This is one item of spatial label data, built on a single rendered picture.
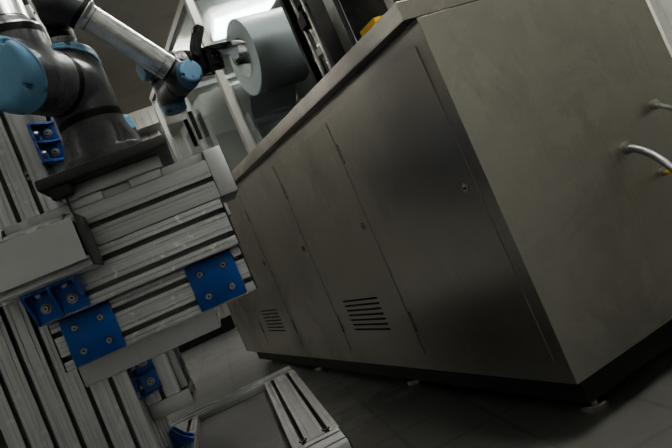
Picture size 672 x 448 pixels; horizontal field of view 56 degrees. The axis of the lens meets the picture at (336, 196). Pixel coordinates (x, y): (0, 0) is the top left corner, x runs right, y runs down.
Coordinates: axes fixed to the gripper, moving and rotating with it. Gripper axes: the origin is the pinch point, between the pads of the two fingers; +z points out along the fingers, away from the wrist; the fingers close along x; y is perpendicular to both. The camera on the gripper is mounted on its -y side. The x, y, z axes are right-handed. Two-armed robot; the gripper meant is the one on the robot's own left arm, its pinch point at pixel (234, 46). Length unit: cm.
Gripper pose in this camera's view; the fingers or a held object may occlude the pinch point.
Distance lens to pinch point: 220.0
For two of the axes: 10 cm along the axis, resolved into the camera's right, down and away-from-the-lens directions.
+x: 6.1, -1.5, -7.8
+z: 7.3, -2.9, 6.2
